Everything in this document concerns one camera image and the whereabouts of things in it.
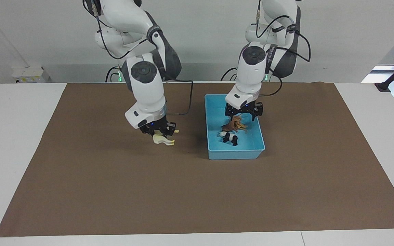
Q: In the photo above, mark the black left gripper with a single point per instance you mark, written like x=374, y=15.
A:
x=243, y=110

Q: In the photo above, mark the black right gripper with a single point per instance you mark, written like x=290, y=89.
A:
x=156, y=127

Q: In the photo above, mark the cream white horse toy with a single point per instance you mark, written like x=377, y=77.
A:
x=161, y=139

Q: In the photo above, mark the orange tiger toy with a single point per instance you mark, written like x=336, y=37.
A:
x=242, y=127

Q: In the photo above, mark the brown lion toy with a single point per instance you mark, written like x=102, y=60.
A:
x=229, y=127

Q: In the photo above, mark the black white panda toy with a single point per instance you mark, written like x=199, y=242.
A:
x=229, y=137

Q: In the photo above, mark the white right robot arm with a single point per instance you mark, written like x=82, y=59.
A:
x=147, y=85

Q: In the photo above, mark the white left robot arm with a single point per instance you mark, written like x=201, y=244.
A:
x=251, y=75

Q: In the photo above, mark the light blue storage box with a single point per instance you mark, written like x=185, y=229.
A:
x=245, y=150

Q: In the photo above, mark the white power strip box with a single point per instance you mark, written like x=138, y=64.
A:
x=29, y=75

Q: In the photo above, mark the brown table mat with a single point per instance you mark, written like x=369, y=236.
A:
x=183, y=191

